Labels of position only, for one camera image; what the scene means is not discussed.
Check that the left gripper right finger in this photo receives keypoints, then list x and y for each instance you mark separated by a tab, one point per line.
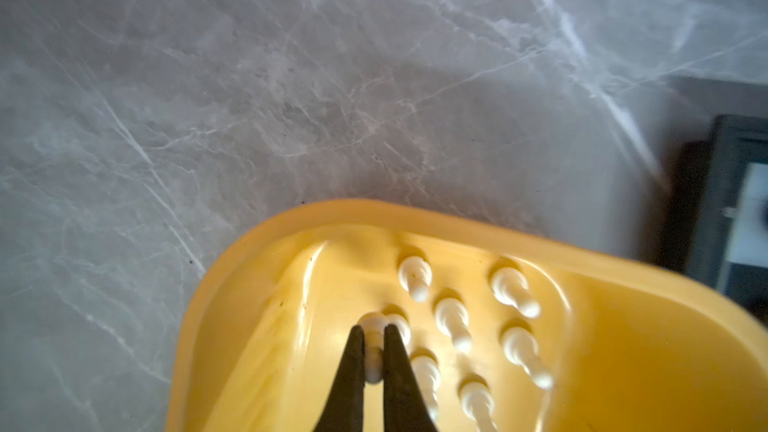
403	405

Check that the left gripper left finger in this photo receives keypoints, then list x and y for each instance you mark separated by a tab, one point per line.
344	408

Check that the white pawn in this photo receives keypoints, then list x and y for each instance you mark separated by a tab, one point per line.
521	349
478	404
373	326
452	319
428	378
415	276
510	287

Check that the black white chess board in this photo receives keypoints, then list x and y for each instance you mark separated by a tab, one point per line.
715	231

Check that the yellow plastic tray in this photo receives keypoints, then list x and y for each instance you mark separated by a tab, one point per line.
631	347

